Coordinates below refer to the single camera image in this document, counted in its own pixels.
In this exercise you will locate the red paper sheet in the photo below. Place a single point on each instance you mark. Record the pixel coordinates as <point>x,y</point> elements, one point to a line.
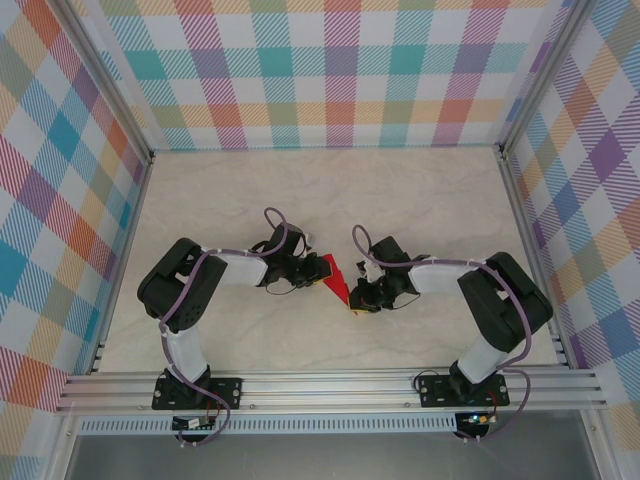
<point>337,285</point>

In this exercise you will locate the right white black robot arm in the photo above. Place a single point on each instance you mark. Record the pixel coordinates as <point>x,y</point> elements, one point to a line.
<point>435,277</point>

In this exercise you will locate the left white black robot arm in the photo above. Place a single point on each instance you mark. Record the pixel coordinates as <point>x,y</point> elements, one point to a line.
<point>240,267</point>

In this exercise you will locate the grey metal panel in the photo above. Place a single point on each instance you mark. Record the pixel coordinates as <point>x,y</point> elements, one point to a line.
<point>325,457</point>

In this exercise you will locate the aluminium mounting rail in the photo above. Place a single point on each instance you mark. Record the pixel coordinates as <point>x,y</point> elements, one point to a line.
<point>330,390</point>

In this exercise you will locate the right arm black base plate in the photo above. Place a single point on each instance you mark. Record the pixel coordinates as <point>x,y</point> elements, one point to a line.
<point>435,390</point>

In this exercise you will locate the aluminium side rail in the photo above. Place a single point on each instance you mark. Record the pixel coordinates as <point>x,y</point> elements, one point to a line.
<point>134,220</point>
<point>531,250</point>

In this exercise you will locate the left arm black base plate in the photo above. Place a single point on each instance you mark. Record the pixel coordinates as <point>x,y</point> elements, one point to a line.
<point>227,392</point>

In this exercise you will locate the aluminium frame post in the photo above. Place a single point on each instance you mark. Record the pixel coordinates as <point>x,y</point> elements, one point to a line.
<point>107,80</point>
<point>545,75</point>

